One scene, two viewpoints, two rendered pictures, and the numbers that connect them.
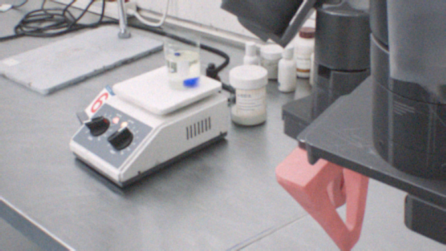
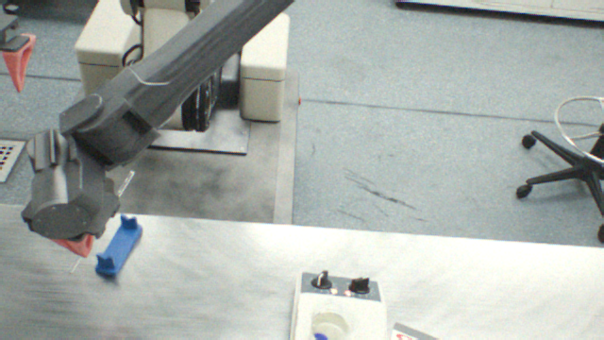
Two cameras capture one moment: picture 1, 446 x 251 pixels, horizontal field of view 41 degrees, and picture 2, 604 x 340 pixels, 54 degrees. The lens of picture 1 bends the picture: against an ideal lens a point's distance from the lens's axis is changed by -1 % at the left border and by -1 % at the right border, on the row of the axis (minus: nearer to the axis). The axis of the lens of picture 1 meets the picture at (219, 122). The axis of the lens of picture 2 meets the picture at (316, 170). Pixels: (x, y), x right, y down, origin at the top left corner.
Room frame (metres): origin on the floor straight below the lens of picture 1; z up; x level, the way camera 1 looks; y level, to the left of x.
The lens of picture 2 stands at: (1.02, -0.27, 1.52)
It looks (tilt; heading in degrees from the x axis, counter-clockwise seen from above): 44 degrees down; 131
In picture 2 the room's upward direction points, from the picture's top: 8 degrees clockwise
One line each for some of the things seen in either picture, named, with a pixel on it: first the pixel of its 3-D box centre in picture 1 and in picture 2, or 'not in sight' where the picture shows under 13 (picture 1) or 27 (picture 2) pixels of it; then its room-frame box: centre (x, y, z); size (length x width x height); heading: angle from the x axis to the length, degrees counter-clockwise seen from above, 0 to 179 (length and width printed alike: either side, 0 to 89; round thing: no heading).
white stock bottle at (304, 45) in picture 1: (306, 52); not in sight; (1.03, -0.16, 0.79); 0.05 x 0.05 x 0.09
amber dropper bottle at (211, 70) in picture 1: (212, 82); not in sight; (0.93, 0.01, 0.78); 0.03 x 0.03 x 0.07
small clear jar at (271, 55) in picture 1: (273, 62); not in sight; (1.03, -0.10, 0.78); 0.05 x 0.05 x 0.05
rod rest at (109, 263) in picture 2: not in sight; (118, 242); (0.44, -0.05, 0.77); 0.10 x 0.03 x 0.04; 125
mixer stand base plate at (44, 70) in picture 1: (79, 55); not in sight; (1.16, 0.28, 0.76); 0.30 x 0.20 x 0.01; 136
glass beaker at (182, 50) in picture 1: (182, 60); (331, 332); (0.81, 0.05, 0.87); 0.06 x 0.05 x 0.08; 31
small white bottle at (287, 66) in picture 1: (287, 68); not in sight; (0.97, -0.12, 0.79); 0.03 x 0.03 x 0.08
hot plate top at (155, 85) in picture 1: (166, 87); (340, 337); (0.81, 0.08, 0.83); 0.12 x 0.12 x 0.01; 42
